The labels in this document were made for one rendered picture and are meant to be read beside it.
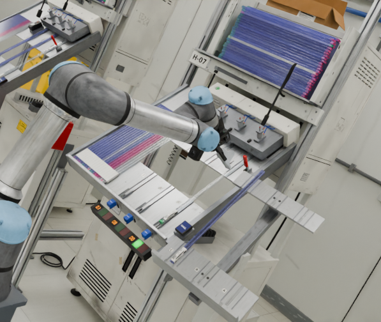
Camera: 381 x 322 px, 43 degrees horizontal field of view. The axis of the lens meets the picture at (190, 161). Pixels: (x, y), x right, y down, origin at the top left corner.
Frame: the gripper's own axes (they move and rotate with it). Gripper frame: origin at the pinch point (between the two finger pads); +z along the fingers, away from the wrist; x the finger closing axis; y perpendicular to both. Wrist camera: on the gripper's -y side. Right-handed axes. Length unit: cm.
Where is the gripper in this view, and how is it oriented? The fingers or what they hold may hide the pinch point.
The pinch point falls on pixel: (215, 161)
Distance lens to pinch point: 186.1
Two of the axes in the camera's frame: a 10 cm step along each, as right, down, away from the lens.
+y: 7.0, -6.4, 3.1
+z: 2.3, 6.2, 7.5
